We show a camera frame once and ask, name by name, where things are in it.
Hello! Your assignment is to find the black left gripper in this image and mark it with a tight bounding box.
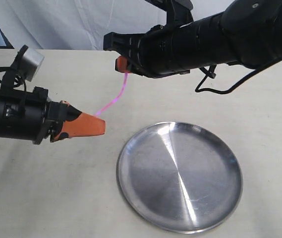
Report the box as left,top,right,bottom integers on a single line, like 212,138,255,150
0,87,106,144

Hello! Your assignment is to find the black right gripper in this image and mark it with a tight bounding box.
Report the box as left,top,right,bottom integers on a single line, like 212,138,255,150
103,25,190,78

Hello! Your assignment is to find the pink straw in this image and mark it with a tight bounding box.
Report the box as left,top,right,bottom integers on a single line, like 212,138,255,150
94,72,128,117

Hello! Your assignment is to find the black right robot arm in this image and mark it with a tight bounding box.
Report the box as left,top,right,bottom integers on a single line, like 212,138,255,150
103,0,282,78

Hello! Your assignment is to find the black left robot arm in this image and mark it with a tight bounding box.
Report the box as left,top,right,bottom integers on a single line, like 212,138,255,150
0,87,106,145

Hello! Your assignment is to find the white backdrop cloth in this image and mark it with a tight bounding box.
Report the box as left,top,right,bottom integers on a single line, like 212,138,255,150
0,0,230,52

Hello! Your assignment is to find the round metal plate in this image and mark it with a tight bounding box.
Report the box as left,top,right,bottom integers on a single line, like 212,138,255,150
116,121,243,234

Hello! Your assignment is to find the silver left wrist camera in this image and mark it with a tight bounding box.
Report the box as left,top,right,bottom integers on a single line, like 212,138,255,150
15,45,45,82

